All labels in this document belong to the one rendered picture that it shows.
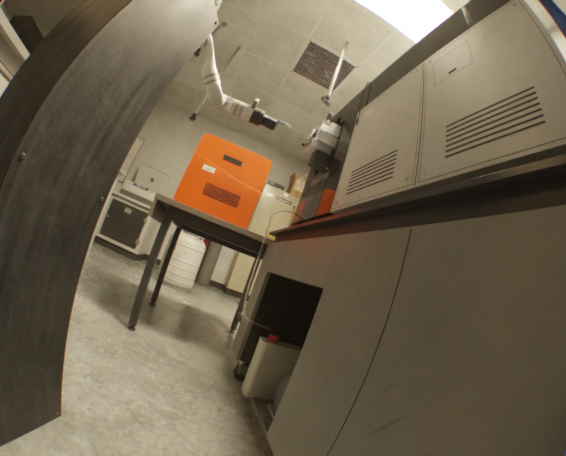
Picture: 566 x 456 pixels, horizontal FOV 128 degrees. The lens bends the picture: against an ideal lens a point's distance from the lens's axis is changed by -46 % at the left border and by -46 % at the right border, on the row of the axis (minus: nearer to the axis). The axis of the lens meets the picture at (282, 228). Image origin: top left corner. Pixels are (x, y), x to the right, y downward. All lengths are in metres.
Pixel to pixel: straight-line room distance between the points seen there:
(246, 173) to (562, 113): 1.33
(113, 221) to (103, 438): 3.50
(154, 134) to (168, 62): 4.37
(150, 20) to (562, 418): 0.77
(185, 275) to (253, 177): 1.78
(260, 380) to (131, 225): 3.17
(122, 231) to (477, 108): 3.90
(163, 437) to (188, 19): 1.04
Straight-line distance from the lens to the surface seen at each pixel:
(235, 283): 4.08
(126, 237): 3.89
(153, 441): 0.77
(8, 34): 1.11
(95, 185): 0.52
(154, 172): 4.46
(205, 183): 1.36
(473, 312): 0.32
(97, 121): 0.49
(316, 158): 1.13
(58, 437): 0.72
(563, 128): 0.46
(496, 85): 0.59
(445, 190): 0.40
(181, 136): 4.86
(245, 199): 1.36
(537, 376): 0.29
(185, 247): 2.86
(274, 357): 1.08
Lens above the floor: 0.54
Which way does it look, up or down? 11 degrees up
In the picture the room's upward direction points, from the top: 20 degrees clockwise
